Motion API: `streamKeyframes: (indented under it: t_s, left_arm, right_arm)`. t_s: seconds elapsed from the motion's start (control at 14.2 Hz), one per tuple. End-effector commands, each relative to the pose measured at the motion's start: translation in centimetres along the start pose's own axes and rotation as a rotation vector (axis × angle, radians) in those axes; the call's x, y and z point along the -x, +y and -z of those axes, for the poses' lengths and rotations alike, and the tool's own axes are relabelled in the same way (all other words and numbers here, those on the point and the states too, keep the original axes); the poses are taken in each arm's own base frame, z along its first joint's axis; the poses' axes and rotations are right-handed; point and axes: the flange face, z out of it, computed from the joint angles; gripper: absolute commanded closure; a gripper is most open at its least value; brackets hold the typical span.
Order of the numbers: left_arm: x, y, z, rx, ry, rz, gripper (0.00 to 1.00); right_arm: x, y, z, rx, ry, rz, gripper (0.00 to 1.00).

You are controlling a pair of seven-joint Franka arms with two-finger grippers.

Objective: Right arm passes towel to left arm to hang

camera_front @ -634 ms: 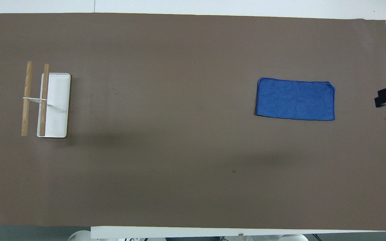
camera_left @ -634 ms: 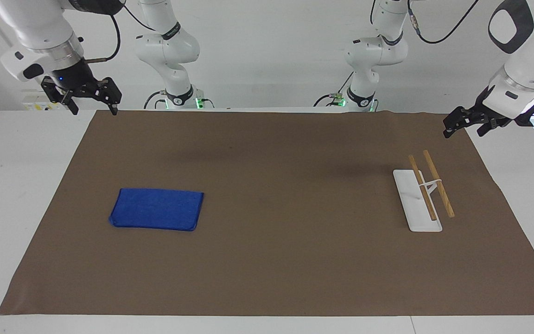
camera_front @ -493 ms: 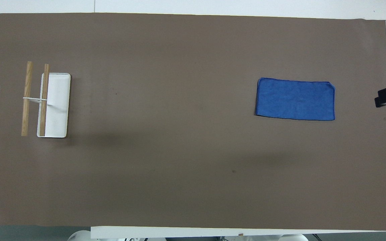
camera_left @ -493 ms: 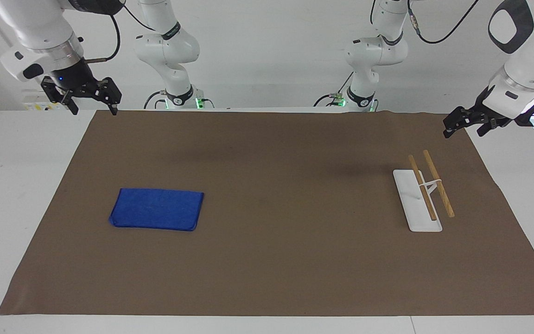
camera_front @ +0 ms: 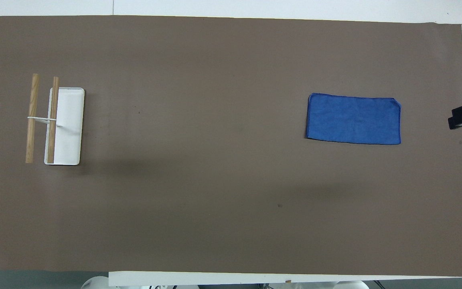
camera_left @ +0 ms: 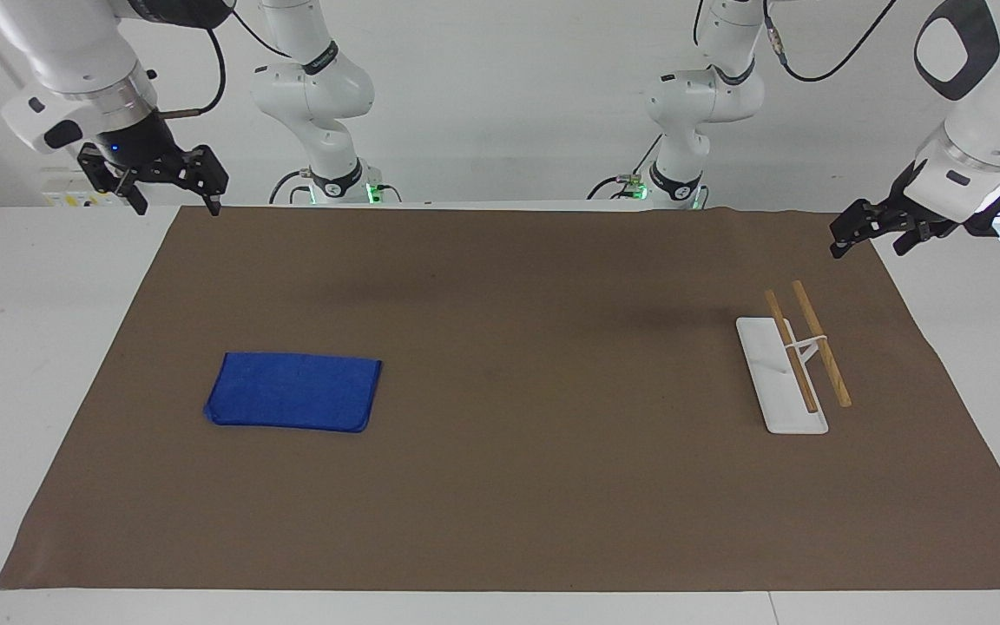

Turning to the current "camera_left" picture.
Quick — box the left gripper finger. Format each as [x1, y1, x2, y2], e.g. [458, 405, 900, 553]
[892, 220, 957, 258]
[829, 199, 901, 260]

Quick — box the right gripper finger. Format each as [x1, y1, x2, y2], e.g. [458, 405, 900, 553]
[160, 145, 230, 217]
[76, 142, 150, 217]

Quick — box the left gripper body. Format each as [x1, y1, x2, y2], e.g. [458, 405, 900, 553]
[891, 161, 932, 229]

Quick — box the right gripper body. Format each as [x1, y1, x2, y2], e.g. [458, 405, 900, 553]
[92, 111, 183, 176]

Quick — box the white power strip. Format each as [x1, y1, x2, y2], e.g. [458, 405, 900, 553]
[40, 168, 133, 208]

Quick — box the white rack with wooden rods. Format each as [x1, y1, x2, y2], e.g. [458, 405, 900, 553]
[734, 280, 853, 436]

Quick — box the blue folded towel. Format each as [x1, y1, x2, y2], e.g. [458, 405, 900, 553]
[203, 351, 385, 434]

